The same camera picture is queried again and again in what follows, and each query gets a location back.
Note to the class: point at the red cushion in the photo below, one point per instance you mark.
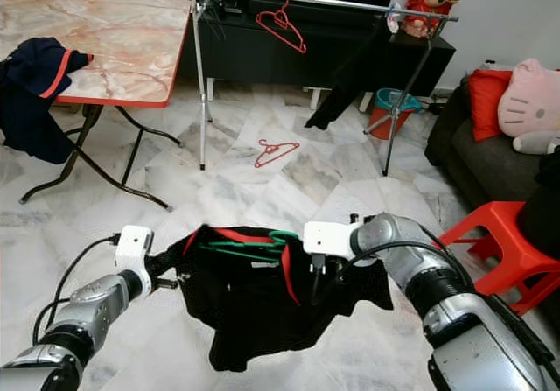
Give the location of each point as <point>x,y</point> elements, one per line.
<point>488,102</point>

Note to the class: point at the black television console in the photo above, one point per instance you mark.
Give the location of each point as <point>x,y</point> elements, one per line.
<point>332,59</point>

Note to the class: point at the red plastic stool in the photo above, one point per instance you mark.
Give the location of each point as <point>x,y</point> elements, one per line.
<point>490,225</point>

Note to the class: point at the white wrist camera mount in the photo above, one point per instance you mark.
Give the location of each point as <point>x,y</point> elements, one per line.
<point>134,245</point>
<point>332,238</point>

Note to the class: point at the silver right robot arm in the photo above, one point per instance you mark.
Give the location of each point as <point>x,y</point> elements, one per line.
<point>446,286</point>

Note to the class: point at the red bucket with teal liner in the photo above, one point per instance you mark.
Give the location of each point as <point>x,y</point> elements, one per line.
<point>387,115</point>

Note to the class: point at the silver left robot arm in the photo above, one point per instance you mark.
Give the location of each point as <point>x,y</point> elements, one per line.
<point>92,312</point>

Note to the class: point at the red laughing Buddha statue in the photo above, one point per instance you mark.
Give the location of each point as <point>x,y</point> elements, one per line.
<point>429,3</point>

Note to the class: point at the black shirt with red trim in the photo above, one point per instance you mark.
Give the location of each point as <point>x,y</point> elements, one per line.
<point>254,321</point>

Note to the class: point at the green plastic clothes hanger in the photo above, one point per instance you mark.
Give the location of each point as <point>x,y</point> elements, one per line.
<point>245,249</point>

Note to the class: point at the navy shirt with red trim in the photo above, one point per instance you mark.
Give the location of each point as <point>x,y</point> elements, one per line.
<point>35,107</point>

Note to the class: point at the silver metal clothes rack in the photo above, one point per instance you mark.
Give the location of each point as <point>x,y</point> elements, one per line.
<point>341,2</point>

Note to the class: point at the red plastic clothes hanger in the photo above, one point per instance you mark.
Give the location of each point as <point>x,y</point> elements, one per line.
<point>276,153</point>
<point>285,10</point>

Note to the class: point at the pink Hello Kitty plush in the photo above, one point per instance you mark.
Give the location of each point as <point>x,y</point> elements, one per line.
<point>529,102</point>

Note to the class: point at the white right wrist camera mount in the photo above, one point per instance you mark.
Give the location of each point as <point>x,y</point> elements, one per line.
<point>332,238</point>

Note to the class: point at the dark sofa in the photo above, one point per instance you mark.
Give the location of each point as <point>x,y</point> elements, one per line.
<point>481,164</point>

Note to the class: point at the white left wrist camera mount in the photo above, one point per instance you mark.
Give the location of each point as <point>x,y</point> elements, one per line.
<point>134,245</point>

